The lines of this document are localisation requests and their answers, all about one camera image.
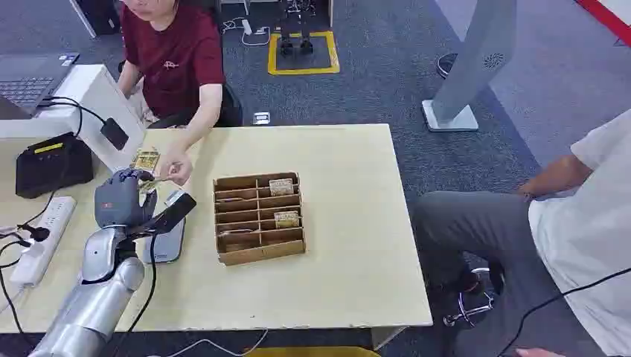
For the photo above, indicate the silver floor socket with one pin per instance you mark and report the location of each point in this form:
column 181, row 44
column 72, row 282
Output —
column 261, row 118

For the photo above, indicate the black desk device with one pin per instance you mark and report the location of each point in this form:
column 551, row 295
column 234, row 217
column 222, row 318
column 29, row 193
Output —
column 54, row 165

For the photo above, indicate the person's hand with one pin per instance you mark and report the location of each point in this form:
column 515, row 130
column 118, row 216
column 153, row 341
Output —
column 176, row 166

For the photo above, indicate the black plug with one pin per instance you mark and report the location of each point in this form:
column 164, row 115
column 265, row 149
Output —
column 35, row 232

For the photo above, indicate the white pillar stand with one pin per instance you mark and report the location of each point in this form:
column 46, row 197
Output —
column 468, row 64

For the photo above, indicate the black power adapter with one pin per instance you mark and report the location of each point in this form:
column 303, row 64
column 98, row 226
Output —
column 114, row 133

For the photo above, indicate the stack of patterned cards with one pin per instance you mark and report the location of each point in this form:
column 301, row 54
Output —
column 146, row 159

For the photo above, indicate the person in white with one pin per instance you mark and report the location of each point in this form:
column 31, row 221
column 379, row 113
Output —
column 567, row 231

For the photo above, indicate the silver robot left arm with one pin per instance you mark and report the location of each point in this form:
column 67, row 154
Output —
column 93, row 300

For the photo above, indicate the yellow object under desk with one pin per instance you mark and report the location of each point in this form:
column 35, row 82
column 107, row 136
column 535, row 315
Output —
column 310, row 352

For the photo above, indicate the grey laptop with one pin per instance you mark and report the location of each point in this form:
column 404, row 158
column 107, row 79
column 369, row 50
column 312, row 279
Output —
column 27, row 84

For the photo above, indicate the black robot legs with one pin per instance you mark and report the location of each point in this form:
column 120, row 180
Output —
column 296, row 29

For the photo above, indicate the white floor power strip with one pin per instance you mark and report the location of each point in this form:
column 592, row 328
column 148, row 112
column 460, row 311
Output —
column 248, row 27

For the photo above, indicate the chrome stool base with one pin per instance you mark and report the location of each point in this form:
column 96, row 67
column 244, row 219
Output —
column 473, row 305

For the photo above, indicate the wooden card box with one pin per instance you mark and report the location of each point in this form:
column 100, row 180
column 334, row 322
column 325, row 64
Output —
column 259, row 219

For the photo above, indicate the patterned card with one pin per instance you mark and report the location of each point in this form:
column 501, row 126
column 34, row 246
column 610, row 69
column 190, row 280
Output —
column 149, row 185
column 281, row 186
column 286, row 219

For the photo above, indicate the patterned card in box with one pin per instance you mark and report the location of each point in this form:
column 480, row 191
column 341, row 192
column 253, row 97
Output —
column 281, row 186
column 286, row 219

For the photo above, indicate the yellow floor tape square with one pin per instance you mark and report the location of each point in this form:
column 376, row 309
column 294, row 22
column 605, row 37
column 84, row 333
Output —
column 303, row 69

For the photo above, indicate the red floor stripe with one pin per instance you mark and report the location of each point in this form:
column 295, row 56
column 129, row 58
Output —
column 604, row 17

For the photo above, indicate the grey flat device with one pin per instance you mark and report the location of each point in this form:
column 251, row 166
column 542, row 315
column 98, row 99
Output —
column 167, row 244

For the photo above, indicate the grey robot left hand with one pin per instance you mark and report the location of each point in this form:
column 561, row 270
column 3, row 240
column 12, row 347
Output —
column 118, row 199

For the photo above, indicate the black round floor object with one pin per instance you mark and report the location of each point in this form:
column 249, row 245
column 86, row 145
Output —
column 446, row 65

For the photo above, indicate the person in red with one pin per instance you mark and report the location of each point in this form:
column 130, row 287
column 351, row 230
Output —
column 170, row 59

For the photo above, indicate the white stand box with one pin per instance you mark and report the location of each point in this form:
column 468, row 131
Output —
column 98, row 106

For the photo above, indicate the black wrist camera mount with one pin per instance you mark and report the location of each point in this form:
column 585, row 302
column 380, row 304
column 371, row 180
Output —
column 170, row 213

